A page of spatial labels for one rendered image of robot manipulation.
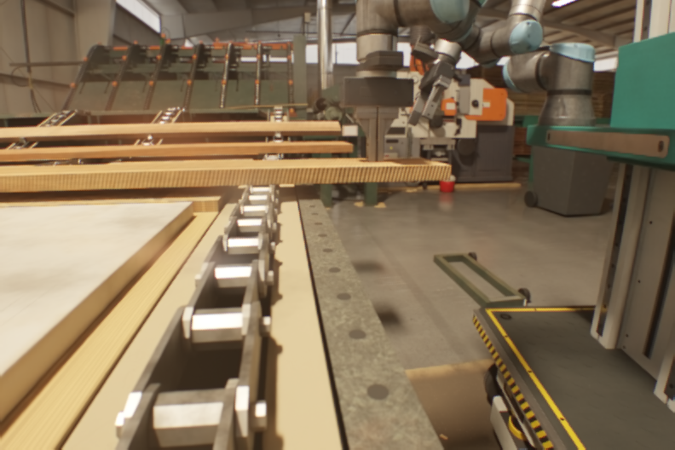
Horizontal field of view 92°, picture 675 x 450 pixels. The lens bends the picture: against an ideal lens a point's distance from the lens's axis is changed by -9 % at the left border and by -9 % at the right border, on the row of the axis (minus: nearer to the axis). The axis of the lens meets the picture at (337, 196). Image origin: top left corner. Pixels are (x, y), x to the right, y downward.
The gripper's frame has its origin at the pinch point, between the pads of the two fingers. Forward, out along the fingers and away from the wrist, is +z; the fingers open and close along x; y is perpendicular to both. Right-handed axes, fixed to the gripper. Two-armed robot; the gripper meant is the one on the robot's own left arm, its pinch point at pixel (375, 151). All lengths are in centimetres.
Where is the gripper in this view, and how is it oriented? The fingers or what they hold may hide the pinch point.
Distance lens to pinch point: 68.4
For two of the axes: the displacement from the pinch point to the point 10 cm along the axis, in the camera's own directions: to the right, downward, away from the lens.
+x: -9.9, 0.3, -1.4
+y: -1.5, -2.0, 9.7
